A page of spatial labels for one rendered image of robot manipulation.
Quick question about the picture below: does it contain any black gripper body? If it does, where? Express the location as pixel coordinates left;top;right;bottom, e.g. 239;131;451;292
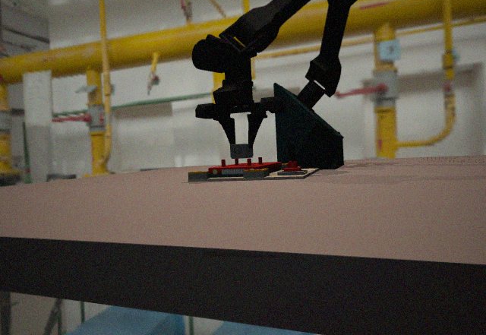
195;73;286;119

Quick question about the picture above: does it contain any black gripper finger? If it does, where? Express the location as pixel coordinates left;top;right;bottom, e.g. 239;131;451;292
213;116;235;144
247;113;267;148

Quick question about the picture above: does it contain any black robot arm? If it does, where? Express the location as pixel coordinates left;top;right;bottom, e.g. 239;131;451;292
192;0;357;112

